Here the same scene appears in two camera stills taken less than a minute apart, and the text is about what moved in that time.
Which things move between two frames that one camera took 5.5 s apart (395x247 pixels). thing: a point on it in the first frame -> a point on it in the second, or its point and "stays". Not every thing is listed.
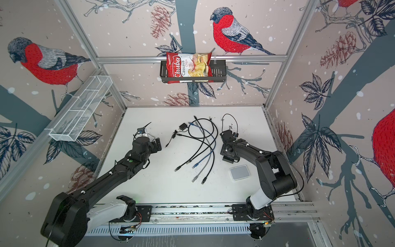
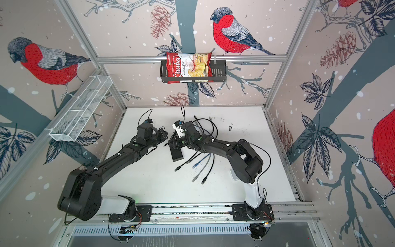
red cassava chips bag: x=189 y=65 stays
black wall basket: x=219 y=68 stays
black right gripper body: x=222 y=150 -> x=187 y=143
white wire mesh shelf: x=70 y=125 stays
